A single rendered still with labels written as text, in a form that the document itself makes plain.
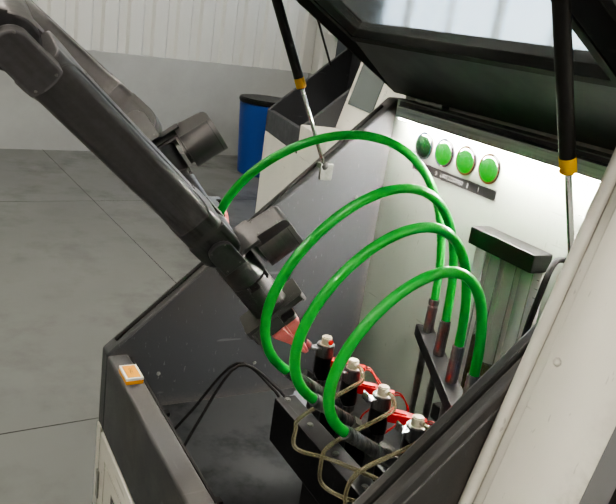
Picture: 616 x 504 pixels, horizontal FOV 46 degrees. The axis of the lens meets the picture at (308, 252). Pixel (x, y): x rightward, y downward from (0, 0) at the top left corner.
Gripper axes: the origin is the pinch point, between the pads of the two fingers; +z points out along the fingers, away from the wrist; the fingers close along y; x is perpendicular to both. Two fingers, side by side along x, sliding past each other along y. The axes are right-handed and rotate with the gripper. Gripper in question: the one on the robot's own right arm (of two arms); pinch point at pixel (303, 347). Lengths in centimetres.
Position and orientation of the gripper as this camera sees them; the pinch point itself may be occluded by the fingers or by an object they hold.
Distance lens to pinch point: 112.0
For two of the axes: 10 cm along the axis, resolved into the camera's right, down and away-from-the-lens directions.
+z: 5.4, 7.4, 4.0
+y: 8.0, -6.0, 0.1
